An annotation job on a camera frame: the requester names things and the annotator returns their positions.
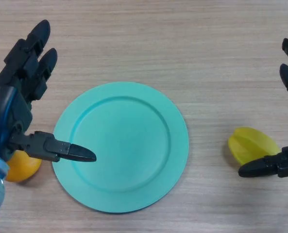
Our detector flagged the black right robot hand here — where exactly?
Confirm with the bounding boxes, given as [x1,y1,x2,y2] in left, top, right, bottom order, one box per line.
[237,38,288,179]

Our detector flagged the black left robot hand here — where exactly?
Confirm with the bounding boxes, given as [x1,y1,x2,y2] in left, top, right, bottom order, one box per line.
[0,19,97,164]

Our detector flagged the yellow starfruit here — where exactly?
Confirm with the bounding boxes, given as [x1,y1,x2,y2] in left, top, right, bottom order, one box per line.
[227,126,282,166]

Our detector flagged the green round plate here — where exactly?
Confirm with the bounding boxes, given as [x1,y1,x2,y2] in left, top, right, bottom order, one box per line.
[51,81,190,214]

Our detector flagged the orange fruit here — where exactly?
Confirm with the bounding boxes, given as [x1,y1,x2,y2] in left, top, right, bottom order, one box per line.
[4,150,43,183]

